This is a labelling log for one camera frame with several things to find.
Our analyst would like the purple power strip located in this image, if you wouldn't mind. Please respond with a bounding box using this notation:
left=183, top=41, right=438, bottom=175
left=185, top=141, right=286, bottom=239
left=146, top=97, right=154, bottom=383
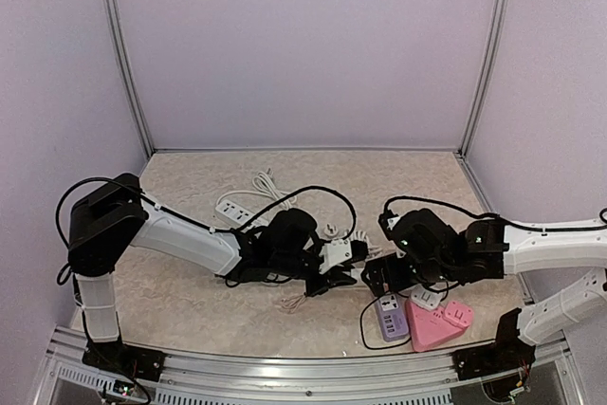
left=375, top=294, right=409, bottom=342

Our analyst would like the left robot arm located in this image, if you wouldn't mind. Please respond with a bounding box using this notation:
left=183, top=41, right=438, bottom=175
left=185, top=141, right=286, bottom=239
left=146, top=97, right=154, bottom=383
left=57, top=173, right=369, bottom=372

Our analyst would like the aluminium frame post left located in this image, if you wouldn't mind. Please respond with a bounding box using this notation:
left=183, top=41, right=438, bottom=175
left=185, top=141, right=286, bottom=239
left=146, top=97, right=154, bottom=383
left=102, top=0, right=156, bottom=159

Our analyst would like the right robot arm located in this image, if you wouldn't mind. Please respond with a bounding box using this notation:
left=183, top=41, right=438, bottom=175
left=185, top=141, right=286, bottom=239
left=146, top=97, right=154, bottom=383
left=361, top=207, right=606, bottom=371

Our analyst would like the thin black cable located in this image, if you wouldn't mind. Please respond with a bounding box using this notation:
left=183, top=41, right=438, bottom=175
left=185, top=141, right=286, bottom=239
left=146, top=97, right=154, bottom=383
left=359, top=300, right=414, bottom=350

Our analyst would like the aluminium frame post right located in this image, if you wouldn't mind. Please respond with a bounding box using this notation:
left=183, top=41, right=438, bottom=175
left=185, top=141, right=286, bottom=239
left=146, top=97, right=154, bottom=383
left=458, top=0, right=508, bottom=161

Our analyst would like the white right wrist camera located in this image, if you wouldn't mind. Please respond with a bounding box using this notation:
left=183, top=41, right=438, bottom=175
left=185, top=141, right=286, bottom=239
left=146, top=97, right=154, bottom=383
left=378, top=211, right=400, bottom=230

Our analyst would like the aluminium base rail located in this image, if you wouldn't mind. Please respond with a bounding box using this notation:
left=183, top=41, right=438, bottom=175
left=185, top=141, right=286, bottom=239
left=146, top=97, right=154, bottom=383
left=45, top=323, right=584, bottom=405

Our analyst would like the pink plug adapter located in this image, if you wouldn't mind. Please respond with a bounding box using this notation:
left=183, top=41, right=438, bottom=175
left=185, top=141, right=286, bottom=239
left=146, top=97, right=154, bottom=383
left=443, top=301, right=474, bottom=330

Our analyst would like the aluminium frame post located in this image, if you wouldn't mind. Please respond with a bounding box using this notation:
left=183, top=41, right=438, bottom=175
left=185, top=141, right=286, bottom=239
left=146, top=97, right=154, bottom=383
left=458, top=0, right=508, bottom=161
left=102, top=0, right=156, bottom=159

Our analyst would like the pink triangular power strip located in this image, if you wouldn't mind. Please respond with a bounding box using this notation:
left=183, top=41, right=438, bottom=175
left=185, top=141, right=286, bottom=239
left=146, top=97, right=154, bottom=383
left=405, top=301, right=467, bottom=353

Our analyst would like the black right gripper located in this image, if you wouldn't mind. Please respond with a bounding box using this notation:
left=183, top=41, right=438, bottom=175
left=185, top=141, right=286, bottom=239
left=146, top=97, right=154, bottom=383
left=359, top=253, right=457, bottom=298

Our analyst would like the white plug adapter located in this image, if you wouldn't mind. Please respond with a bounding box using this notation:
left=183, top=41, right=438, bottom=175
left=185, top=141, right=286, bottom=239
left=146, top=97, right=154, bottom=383
left=409, top=285, right=443, bottom=311

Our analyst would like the white power strip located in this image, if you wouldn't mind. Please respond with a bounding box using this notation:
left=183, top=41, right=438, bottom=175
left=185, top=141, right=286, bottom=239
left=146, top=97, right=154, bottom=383
left=214, top=199, right=253, bottom=228

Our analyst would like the white thick cable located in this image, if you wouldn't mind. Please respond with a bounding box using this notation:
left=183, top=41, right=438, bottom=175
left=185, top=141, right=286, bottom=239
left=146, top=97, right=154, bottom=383
left=217, top=167, right=290, bottom=207

